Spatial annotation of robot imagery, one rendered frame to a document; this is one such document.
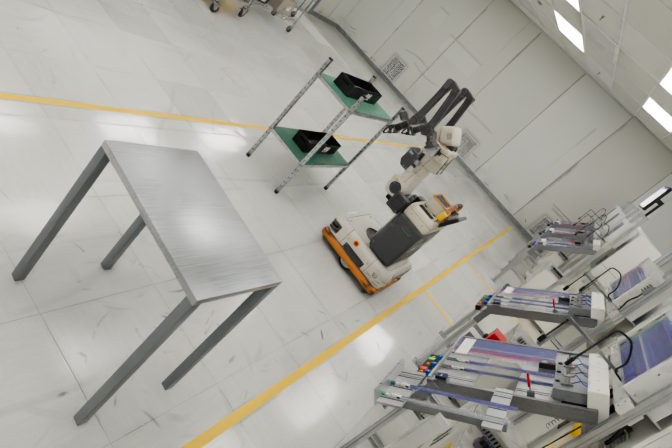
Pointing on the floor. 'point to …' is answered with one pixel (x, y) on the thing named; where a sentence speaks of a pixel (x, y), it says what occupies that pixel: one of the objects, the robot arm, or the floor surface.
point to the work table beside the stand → (171, 245)
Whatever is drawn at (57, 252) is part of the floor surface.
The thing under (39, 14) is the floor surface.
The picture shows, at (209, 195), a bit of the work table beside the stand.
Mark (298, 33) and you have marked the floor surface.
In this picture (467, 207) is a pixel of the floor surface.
